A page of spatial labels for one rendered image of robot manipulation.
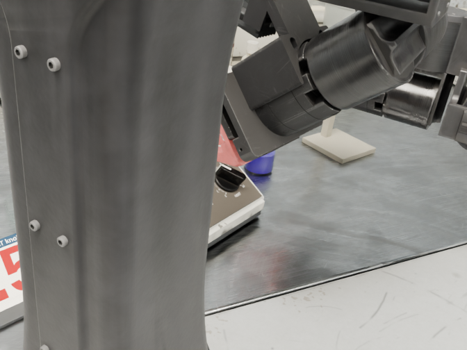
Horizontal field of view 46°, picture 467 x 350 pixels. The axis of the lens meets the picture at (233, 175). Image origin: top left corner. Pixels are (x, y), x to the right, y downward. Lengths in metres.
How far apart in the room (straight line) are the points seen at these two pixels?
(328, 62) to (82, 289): 0.25
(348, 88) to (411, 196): 0.41
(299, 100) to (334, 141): 0.46
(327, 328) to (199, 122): 0.38
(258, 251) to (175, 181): 0.43
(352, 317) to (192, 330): 0.34
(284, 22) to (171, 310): 0.25
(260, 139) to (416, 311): 0.25
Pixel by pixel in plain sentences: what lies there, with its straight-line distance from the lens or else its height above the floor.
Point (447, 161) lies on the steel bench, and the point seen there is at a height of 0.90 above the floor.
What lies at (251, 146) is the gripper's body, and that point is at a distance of 0.39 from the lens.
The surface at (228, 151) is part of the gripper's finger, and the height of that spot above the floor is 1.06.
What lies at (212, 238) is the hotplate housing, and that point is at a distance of 0.56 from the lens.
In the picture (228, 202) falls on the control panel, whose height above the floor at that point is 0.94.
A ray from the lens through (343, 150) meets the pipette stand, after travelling 0.82.
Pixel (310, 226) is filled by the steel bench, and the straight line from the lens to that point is 0.64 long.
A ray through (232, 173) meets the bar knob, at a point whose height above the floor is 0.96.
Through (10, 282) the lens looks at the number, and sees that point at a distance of 0.51.
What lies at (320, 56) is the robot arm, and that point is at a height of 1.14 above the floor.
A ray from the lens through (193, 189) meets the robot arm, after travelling 0.16.
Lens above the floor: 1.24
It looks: 29 degrees down
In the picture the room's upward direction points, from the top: 8 degrees clockwise
